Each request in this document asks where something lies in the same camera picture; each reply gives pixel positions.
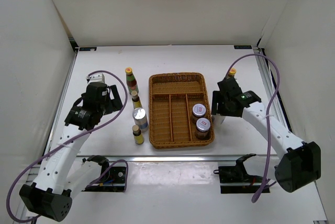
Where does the brown jar white lid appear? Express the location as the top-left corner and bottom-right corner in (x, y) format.
(195, 117), (211, 139)
(191, 104), (207, 123)

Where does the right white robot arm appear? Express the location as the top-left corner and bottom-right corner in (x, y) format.
(211, 77), (321, 193)

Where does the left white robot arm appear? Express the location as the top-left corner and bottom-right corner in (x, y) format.
(19, 82), (123, 222)

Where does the small brown cork bottle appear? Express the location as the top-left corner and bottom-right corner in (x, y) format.
(131, 91), (142, 109)

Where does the green label sauce bottle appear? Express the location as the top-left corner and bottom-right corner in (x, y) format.
(125, 67), (139, 94)

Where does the red label sauce bottle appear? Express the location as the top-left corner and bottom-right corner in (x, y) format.
(226, 68), (237, 79)

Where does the silver lid blue can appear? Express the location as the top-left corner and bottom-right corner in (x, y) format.
(132, 107), (149, 132)

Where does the small yellow cork bottle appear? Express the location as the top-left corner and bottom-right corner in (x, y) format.
(132, 125), (144, 144)

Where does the woven wicker divided basket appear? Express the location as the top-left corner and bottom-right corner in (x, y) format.
(148, 72), (215, 149)

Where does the right blue table label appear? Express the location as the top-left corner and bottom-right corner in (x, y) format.
(233, 45), (252, 50)

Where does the blue table label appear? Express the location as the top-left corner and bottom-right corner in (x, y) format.
(79, 47), (97, 52)
(233, 45), (252, 50)

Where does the left blue table label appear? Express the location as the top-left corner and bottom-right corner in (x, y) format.
(79, 47), (97, 52)

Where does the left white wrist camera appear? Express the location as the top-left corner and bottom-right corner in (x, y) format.
(86, 72), (105, 84)

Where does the front aluminium rail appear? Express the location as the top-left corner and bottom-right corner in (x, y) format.
(28, 154), (286, 162)

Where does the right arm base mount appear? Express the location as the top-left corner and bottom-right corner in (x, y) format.
(213, 153), (266, 194)

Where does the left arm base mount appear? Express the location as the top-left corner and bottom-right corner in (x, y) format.
(82, 155), (129, 193)

